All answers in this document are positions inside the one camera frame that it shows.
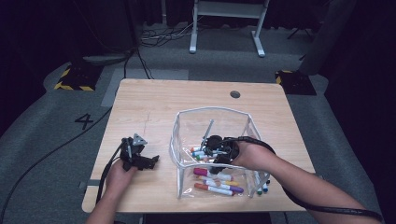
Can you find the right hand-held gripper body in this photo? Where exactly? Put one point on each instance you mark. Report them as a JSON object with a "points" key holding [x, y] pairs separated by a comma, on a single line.
{"points": [[222, 149]]}

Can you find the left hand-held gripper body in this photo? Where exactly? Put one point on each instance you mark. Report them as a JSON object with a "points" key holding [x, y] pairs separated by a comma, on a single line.
{"points": [[133, 152]]}

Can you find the magenta marker pen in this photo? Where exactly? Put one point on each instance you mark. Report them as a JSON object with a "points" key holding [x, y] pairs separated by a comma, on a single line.
{"points": [[200, 171]]}

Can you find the light green marker pen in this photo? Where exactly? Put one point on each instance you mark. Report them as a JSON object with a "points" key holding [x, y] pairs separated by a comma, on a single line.
{"points": [[199, 157]]}

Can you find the yellow marker pen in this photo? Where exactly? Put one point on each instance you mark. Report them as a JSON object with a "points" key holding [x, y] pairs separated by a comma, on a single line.
{"points": [[233, 183]]}

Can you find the brown marker pen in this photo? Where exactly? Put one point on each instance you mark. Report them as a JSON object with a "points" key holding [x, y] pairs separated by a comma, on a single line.
{"points": [[200, 186]]}

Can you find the light blue marker pen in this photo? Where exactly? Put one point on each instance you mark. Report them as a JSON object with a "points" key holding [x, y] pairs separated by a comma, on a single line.
{"points": [[199, 153]]}

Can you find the orange marker pen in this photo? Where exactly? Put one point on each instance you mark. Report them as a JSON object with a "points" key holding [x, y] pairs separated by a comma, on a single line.
{"points": [[196, 149]]}

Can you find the purple marker pen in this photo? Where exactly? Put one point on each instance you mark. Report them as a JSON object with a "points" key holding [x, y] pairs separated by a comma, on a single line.
{"points": [[237, 188]]}

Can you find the clear plastic bag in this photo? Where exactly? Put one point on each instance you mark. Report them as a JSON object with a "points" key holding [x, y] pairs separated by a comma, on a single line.
{"points": [[193, 127]]}

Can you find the person's left hand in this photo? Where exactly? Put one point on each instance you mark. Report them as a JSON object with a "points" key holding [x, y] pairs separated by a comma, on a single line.
{"points": [[117, 180]]}

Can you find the person's right hand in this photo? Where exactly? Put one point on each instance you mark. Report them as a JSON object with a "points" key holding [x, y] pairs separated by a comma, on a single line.
{"points": [[255, 157]]}

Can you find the dark green marker pen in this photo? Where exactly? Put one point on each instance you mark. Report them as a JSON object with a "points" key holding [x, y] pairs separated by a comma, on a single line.
{"points": [[259, 192]]}

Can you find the black marker pen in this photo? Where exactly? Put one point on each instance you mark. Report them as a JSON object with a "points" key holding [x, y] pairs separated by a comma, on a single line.
{"points": [[268, 181]]}

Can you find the dark blue marker pen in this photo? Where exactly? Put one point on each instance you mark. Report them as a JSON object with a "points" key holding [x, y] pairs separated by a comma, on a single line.
{"points": [[265, 188]]}

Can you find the grey tape strip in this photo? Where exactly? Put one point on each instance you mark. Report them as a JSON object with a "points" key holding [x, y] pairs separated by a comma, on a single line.
{"points": [[93, 183]]}

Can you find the black yellow-striped stand base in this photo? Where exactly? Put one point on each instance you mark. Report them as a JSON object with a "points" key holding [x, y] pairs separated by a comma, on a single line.
{"points": [[295, 84], [79, 77]]}

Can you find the dark grey stand column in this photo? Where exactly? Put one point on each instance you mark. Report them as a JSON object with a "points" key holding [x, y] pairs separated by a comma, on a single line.
{"points": [[323, 40]]}

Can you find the grey stand base plate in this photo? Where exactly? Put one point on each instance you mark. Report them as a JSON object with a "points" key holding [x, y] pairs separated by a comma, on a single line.
{"points": [[106, 59]]}

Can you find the white metal desk frame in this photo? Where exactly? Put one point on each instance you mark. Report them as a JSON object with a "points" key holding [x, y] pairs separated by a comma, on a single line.
{"points": [[193, 37]]}

